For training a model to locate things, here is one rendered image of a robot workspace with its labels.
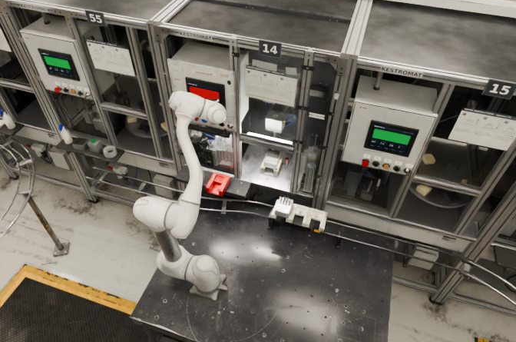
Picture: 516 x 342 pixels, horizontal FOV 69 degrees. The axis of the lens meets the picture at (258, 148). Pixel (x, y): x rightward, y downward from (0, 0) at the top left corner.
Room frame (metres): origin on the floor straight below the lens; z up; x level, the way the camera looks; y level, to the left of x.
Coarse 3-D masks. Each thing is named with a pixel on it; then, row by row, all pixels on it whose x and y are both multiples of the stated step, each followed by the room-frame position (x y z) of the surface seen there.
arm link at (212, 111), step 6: (204, 102) 1.52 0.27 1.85; (210, 102) 1.53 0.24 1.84; (216, 102) 1.54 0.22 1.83; (204, 108) 1.49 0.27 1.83; (210, 108) 1.48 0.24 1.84; (216, 108) 1.48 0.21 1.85; (222, 108) 1.49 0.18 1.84; (204, 114) 1.48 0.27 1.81; (210, 114) 1.46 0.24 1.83; (216, 114) 1.46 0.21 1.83; (222, 114) 1.46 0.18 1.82; (210, 120) 1.45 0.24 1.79; (216, 120) 1.44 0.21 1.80; (222, 120) 1.45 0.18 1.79
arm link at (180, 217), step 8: (168, 208) 1.11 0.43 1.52; (176, 208) 1.11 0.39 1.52; (184, 208) 1.11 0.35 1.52; (192, 208) 1.11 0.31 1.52; (168, 216) 1.08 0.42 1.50; (176, 216) 1.08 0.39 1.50; (184, 216) 1.08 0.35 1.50; (192, 216) 1.09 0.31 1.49; (168, 224) 1.05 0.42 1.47; (176, 224) 1.05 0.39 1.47; (184, 224) 1.05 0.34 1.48; (192, 224) 1.06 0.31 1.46; (176, 232) 1.02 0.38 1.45; (184, 232) 1.02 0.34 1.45
